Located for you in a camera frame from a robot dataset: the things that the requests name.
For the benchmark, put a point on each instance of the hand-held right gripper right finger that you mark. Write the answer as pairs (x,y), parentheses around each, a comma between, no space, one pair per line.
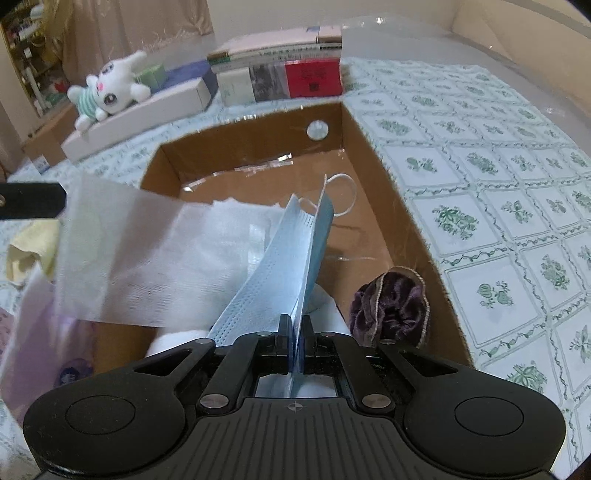
(304,344)

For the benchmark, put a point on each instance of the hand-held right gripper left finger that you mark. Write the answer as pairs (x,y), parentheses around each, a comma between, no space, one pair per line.
(284,344)

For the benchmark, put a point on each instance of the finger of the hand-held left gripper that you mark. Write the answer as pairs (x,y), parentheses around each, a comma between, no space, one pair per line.
(32,201)

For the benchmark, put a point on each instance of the blue face mask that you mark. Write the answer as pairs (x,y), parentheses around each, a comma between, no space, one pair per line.
(286,267)

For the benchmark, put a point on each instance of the purple velvet scrunchie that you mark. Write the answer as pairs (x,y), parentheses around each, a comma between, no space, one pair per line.
(392,304)

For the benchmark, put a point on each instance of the white tissue sheet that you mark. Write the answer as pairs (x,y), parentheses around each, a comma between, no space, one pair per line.
(138,267)

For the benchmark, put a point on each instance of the purple tissue pack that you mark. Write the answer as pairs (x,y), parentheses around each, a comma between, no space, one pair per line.
(46,350)

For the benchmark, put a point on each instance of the brown cardboard box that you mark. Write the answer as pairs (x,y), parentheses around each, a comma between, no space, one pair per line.
(369,152)

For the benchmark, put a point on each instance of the pale yellow cloth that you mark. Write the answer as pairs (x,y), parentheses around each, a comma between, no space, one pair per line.
(32,258)

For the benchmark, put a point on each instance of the closed brown cardboard carton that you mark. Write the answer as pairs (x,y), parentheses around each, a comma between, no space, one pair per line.
(51,134)

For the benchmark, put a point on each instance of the white bunny plush toy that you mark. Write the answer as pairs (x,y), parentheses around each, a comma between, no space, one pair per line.
(111,92)

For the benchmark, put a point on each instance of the long white box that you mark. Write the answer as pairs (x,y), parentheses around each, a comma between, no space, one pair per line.
(152,115)

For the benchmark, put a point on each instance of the cluttered shelf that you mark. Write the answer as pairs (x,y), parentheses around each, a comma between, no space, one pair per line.
(27,50)

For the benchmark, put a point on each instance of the small green box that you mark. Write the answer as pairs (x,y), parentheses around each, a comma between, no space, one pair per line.
(154,76)

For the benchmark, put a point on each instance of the beige curtain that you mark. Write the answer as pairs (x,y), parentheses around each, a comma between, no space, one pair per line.
(138,27)

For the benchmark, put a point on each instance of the blue flat box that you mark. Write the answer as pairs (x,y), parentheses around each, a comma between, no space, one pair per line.
(194,76)

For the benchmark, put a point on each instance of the small white box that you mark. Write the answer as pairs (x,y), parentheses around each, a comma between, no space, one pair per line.
(235,87)

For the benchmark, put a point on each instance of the green floral tablecloth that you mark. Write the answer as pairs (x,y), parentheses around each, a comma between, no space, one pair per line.
(485,184)

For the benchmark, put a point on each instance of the dark printed box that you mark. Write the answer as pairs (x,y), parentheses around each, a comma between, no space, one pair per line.
(270,81)

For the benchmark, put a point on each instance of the red box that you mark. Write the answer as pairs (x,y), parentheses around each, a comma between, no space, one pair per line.
(314,78)

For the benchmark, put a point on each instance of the pale cover book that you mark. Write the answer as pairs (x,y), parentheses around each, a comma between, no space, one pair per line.
(268,41)

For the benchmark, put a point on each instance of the tan cover book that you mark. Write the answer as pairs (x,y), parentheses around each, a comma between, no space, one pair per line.
(328,34)

